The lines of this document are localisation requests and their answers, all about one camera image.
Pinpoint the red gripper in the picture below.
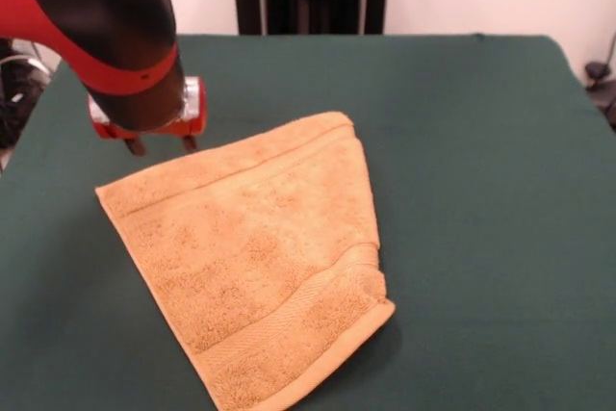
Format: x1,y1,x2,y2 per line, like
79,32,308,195
87,74,210,157

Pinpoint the tan towel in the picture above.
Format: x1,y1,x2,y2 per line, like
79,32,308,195
94,111,397,411

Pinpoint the dark green table cloth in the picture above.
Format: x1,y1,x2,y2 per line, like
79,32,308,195
0,33,616,411

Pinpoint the white cable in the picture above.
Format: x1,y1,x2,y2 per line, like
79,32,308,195
0,53,52,78

